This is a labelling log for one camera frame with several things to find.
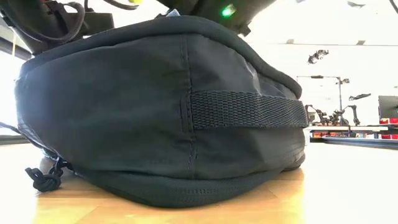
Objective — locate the dark window beam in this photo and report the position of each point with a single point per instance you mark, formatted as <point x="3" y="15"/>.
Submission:
<point x="12" y="48"/>

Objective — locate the background camera gantry post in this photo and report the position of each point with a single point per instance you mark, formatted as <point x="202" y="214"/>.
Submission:
<point x="339" y="99"/>

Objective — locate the black background monitor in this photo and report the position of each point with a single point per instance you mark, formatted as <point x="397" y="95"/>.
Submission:
<point x="388" y="107"/>

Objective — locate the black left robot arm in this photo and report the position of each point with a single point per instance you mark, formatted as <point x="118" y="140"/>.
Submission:
<point x="37" y="28"/>

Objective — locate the dark hanging fixture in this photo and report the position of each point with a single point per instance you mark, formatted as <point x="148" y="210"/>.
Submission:
<point x="355" y="4"/>
<point x="359" y="96"/>
<point x="317" y="56"/>

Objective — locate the navy blue backpack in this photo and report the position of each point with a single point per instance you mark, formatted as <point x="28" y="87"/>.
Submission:
<point x="124" y="109"/>

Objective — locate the background robot arms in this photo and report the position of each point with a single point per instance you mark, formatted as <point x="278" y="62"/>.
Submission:
<point x="334" y="119"/>

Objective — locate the red box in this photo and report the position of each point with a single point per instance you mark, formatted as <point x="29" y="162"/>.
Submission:
<point x="390" y="121"/>

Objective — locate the background work table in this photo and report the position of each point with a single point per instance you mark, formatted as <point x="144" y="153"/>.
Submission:
<point x="342" y="128"/>

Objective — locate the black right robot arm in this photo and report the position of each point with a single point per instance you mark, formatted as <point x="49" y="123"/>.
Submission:
<point x="202" y="9"/>

